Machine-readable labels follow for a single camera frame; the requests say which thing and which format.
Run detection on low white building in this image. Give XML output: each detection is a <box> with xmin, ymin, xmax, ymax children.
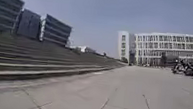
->
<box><xmin>69</xmin><ymin>43</ymin><xmax>98</xmax><ymax>56</ymax></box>

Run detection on grey concrete paved plaza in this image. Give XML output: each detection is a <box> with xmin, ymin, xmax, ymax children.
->
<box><xmin>0</xmin><ymin>52</ymin><xmax>193</xmax><ymax>109</ymax></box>

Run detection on wide grey stone stairs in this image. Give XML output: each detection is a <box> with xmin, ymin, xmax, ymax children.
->
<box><xmin>0</xmin><ymin>31</ymin><xmax>131</xmax><ymax>94</ymax></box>

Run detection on white multi-storey building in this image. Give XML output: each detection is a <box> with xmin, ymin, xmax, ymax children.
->
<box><xmin>115</xmin><ymin>27</ymin><xmax>193</xmax><ymax>71</ymax></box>

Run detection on dark glass building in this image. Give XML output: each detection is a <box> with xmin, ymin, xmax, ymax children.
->
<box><xmin>13</xmin><ymin>7</ymin><xmax>44</xmax><ymax>42</ymax></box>

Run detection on row of parked two-wheelers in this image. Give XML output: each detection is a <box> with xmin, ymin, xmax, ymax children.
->
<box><xmin>170</xmin><ymin>55</ymin><xmax>193</xmax><ymax>80</ymax></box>

